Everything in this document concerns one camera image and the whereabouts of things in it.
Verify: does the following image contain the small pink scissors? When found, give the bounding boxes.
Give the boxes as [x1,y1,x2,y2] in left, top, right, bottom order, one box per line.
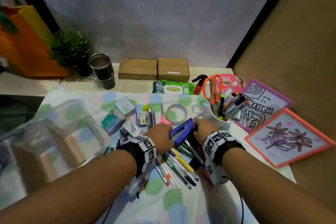
[159,104,173,127]

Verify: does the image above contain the left camera black cable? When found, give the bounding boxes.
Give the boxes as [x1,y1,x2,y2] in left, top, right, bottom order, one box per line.
[101,200,114,224]

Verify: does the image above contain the right marker wristband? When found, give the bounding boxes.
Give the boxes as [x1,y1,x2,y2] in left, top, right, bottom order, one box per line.
[202,131,246,167]

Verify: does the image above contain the clear handled scissors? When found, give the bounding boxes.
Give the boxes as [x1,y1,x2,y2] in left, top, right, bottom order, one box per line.
[191,103,210,121]

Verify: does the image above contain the person's left forearm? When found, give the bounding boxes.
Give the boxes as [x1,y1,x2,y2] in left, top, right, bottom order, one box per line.
[0,149,138,224]

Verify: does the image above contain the silver black utility knife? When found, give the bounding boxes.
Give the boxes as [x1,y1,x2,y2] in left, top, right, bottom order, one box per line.
[147,107,157,130]

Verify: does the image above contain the bunch of markers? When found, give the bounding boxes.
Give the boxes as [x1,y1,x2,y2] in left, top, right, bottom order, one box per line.
[210,89,250,122]

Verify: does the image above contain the red spray bottle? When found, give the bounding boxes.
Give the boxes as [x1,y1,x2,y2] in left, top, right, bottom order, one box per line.
[192,74,208,95]

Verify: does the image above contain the marker wristband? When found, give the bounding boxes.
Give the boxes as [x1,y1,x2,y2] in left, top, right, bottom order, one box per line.
[117,135,157,179]
[202,131,246,167]

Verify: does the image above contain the clear plastic organizer box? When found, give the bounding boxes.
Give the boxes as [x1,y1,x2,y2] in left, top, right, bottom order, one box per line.
[0,99,110,206]

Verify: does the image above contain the orange scissors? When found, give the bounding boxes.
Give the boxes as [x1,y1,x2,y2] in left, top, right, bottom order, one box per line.
[202,74,224,106]

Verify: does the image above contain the green wet wipes pack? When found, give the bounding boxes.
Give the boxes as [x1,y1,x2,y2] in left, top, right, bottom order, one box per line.
[152,79,196,95]

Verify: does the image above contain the steel tumbler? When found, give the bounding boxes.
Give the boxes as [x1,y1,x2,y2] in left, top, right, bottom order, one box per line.
[88,53,116,90]

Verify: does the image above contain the flat plain cardboard box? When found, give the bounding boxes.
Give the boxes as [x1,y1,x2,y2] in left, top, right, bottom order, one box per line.
[118,58,158,81]

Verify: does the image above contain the orange felt bag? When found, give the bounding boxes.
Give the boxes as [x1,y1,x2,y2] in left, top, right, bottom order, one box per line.
[0,5,71,79]

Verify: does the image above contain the clear tape roll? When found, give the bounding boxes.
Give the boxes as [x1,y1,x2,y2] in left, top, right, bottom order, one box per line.
[165,103,188,126]

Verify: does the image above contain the orange framed flower drawing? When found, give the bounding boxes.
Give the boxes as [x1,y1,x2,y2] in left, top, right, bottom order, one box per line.
[244,107,336,168]

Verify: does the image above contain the purple framed drawing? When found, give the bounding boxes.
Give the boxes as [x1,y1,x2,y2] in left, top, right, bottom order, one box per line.
[235,79,293,134]

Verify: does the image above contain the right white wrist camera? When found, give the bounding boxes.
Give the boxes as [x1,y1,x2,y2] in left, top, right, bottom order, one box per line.
[203,158,229,186]

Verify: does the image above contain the labelled cardboard box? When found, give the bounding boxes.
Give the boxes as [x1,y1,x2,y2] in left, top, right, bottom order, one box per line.
[157,57,190,83]

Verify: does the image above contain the person's left hand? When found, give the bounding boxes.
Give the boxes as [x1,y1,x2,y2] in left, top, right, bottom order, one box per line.
[143,123,174,155]

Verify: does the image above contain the polka dot tablecloth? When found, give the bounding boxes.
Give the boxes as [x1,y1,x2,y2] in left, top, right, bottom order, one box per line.
[0,84,297,224]

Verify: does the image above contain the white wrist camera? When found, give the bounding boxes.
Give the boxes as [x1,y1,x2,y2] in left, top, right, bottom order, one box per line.
[203,158,229,186]
[126,168,152,198]

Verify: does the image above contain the white teal small box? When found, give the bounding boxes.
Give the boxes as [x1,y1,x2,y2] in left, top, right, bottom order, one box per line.
[114,96,137,118]

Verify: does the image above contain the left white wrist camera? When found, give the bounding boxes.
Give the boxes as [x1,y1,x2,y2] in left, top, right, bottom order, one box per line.
[126,168,152,198]

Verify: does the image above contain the left marker wristband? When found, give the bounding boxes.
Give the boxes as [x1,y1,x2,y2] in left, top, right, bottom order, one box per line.
[117,135,157,179]

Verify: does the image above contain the small potted plant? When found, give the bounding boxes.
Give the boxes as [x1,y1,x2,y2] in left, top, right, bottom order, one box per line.
[50,29,93,77]

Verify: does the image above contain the pile of assorted pens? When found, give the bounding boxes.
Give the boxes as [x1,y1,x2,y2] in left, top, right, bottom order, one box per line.
[105,129,210,191]

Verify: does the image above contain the right camera black cable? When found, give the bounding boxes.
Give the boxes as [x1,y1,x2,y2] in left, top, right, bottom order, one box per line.
[223,176,245,224]

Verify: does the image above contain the blue stapler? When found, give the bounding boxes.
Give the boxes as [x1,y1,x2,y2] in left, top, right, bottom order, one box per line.
[169,118,196,148]

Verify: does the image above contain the pink plastic pack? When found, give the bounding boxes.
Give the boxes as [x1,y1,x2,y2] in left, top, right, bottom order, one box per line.
[209,73,246,96]

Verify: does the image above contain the person's right hand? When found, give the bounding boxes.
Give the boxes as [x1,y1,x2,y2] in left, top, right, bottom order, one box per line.
[193,119,218,151]

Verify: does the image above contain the camera black cable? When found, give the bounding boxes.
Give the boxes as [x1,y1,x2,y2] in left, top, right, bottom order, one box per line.
[223,176,245,224]
[101,200,114,224]

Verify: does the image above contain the person's right forearm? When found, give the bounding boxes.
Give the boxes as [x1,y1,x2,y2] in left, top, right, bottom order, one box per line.
[222,147,336,224]

